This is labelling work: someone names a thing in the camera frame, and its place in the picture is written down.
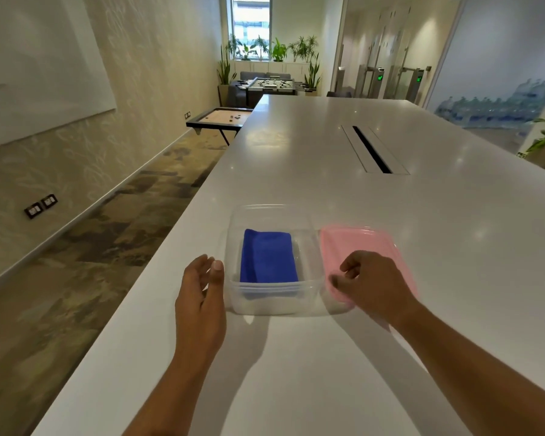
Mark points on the person's left hand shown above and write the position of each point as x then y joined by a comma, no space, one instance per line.
200,313

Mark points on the pink plastic lid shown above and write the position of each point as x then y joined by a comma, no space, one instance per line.
345,242

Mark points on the foosball table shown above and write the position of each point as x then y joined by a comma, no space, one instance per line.
272,84

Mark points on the clear plastic container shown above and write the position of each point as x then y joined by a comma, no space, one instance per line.
275,301

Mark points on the carrom board table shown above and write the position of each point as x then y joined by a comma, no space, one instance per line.
220,117

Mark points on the white wall board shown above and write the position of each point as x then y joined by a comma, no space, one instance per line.
36,63

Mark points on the row of green plants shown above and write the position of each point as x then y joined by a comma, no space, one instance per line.
279,49

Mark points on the snake plant beside cabinet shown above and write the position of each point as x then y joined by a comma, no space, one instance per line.
312,74

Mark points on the blue folded cloth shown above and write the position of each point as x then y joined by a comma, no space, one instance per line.
268,256

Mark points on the person's right thumb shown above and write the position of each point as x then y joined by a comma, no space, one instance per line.
339,282

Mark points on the tall potted snake plant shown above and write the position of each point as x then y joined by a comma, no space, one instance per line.
225,72

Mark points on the person's right hand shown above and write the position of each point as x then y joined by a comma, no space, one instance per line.
377,286

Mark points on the person's left thumb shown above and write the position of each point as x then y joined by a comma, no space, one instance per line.
217,281

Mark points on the person's left forearm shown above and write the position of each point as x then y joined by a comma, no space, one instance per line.
177,399

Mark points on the white low cabinet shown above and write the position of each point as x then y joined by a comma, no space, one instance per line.
272,68

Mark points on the window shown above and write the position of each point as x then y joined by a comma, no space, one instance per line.
250,18

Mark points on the person's right forearm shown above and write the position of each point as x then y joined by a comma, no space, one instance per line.
472,381

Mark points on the grey sofa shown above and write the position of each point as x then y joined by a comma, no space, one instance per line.
238,93

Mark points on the glass wall with bottle print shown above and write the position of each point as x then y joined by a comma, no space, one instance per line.
495,63

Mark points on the turnstile gates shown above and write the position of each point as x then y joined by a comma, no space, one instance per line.
393,81

